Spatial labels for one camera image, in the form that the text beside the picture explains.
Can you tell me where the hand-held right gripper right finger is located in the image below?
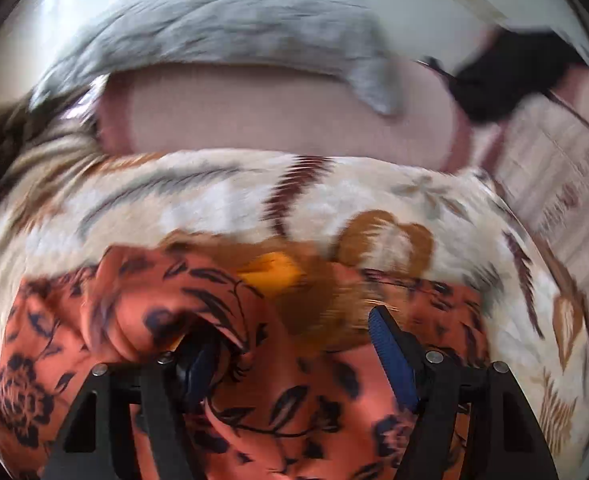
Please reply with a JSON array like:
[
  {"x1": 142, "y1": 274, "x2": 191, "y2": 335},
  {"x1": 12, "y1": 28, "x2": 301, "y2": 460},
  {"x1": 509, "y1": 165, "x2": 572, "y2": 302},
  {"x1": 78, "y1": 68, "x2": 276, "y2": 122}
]
[{"x1": 368, "y1": 304, "x2": 561, "y2": 480}]

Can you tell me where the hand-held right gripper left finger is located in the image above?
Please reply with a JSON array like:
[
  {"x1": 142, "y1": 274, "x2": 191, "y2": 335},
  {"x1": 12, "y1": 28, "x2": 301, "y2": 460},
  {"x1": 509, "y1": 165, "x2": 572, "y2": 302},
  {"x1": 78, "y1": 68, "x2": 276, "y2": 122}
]
[{"x1": 44, "y1": 332, "x2": 222, "y2": 480}]

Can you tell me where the orange floral garment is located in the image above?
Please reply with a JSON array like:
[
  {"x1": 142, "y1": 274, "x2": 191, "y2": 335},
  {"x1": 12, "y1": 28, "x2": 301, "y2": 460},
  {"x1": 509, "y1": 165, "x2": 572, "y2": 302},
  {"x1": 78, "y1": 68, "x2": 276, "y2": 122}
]
[{"x1": 0, "y1": 245, "x2": 490, "y2": 480}]

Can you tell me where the cream leaf-print blanket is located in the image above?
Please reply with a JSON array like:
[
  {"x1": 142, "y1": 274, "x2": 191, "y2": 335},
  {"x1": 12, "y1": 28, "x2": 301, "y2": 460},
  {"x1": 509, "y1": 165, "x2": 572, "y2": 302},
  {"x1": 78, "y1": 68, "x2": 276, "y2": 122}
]
[{"x1": 0, "y1": 147, "x2": 589, "y2": 480}]

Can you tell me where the striped beige bedding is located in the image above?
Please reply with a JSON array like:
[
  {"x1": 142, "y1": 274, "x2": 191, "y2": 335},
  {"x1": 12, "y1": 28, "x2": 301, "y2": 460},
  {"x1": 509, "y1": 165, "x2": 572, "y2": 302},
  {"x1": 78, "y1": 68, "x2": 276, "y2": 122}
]
[{"x1": 474, "y1": 92, "x2": 589, "y2": 311}]

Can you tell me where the pink bed sheet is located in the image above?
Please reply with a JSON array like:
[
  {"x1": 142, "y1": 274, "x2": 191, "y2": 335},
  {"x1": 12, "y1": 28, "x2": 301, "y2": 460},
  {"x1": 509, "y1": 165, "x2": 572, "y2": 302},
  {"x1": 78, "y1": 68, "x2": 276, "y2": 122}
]
[{"x1": 97, "y1": 55, "x2": 475, "y2": 171}]

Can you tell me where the black cloth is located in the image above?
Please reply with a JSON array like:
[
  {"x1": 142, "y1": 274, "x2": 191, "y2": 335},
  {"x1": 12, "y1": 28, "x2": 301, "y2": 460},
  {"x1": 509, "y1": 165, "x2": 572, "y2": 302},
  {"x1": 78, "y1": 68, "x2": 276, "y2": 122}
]
[{"x1": 417, "y1": 27, "x2": 589, "y2": 123}]

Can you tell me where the dark brown cloth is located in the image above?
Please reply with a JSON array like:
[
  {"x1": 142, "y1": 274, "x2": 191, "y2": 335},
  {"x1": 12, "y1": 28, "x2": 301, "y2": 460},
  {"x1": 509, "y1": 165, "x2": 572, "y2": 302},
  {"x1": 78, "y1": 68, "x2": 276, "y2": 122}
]
[{"x1": 0, "y1": 95, "x2": 100, "y2": 161}]

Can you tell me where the grey quilted pillow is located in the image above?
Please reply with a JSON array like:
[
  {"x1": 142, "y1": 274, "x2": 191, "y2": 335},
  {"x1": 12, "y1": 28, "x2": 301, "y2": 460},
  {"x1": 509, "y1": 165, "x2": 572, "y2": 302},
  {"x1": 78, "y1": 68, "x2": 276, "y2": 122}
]
[{"x1": 29, "y1": 0, "x2": 405, "y2": 118}]

